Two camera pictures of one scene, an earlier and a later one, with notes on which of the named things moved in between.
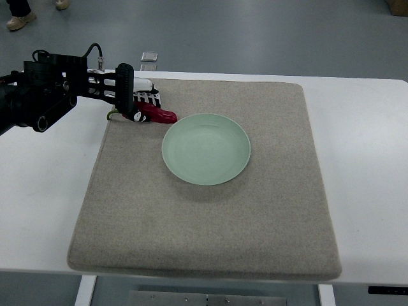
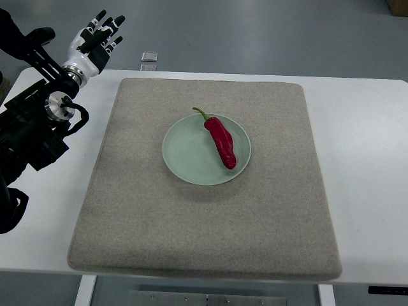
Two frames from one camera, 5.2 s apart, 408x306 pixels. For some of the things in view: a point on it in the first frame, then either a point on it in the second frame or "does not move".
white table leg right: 326,295 does not move
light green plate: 206,149 does not move
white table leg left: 85,290 does not move
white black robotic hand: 145,91 -> 90,49
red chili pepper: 153,113 -> 223,139
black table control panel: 387,290 does not move
